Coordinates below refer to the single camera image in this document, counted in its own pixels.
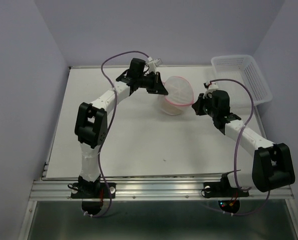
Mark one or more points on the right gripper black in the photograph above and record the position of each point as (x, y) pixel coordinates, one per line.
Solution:
(197, 105)

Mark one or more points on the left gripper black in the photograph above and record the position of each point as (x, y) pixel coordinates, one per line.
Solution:
(157, 86)

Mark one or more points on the white mesh laundry bag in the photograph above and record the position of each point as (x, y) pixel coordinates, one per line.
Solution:
(180, 96)

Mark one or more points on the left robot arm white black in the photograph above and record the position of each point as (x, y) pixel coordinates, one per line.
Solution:
(92, 124)

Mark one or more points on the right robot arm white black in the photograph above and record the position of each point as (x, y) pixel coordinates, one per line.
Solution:
(272, 164)

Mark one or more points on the white plastic basket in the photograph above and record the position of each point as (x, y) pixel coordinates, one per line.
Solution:
(244, 69)

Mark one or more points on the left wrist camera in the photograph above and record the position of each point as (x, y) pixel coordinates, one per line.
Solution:
(153, 64)

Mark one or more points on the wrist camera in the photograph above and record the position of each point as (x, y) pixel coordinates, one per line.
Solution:
(210, 86)
(153, 64)

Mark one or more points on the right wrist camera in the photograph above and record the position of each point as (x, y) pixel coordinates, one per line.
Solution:
(210, 86)

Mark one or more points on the aluminium rail frame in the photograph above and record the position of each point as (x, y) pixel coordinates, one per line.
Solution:
(159, 164)

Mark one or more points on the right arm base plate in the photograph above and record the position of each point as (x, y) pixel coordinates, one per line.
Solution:
(221, 189)

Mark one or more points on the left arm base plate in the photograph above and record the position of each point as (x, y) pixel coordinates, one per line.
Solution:
(90, 191)

